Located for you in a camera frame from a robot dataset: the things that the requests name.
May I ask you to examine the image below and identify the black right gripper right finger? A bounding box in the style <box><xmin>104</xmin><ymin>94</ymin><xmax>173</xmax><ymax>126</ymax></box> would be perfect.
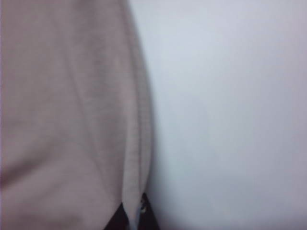
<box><xmin>139</xmin><ymin>191</ymin><xmax>161</xmax><ymax>230</ymax></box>

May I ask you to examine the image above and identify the beige T-shirt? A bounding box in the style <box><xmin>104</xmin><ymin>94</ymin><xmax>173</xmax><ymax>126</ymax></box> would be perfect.
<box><xmin>0</xmin><ymin>0</ymin><xmax>154</xmax><ymax>230</ymax></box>

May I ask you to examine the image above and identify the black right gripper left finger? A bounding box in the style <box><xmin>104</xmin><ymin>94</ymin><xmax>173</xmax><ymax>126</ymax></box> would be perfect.
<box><xmin>112</xmin><ymin>202</ymin><xmax>132</xmax><ymax>230</ymax></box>

